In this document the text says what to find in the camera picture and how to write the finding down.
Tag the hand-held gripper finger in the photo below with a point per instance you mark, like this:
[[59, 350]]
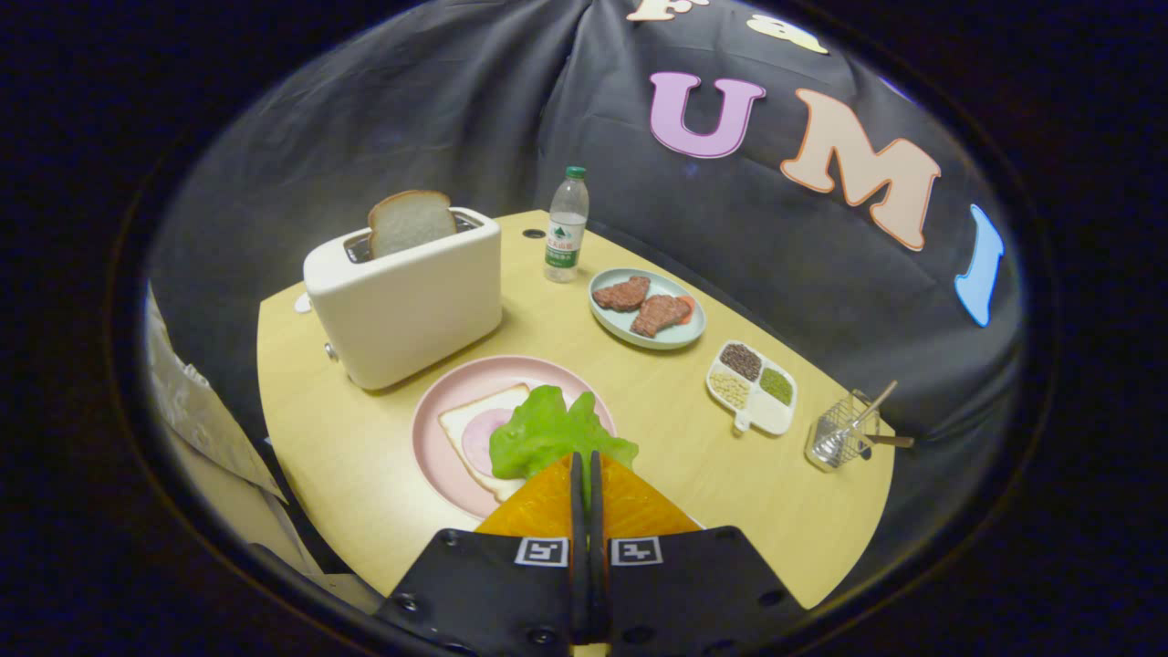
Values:
[[577, 547], [597, 547]]

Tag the green lettuce leaf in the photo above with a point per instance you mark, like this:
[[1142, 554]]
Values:
[[547, 429]]

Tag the toasted bread slice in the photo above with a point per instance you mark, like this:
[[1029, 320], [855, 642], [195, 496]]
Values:
[[411, 221]]

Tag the pink ham slice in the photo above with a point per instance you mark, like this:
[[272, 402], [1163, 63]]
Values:
[[479, 443]]

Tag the white bread slice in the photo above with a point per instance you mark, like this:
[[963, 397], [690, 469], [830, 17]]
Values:
[[461, 424]]

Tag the pink round plate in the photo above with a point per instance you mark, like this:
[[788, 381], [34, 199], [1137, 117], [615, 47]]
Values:
[[447, 392]]

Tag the pile of yellow soybeans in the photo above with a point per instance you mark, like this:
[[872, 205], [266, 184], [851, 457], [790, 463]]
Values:
[[730, 391]]

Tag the white divided dish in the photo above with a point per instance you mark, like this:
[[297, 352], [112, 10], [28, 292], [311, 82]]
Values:
[[771, 418]]

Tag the pale green round plate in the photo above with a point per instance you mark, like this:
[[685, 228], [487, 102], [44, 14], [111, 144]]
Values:
[[675, 336]]

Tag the pile of dark beans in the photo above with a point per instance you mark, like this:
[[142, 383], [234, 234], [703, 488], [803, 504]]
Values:
[[741, 361]]

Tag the brown meat patty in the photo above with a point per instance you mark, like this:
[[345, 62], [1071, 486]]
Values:
[[659, 315], [620, 294]]

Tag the pile of green beans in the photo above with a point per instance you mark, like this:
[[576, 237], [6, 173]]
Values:
[[776, 386]]

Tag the orange carrot slice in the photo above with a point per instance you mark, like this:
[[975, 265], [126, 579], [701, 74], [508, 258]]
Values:
[[688, 304]]

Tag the white toaster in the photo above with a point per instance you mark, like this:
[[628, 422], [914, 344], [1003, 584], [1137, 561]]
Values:
[[411, 301]]

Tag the clear water bottle green cap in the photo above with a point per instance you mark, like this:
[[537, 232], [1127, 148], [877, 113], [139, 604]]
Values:
[[566, 237]]

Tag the crumpled pale sheet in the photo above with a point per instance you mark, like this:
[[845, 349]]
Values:
[[196, 411]]

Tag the black backdrop cloth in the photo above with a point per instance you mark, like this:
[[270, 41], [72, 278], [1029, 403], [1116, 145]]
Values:
[[411, 119]]

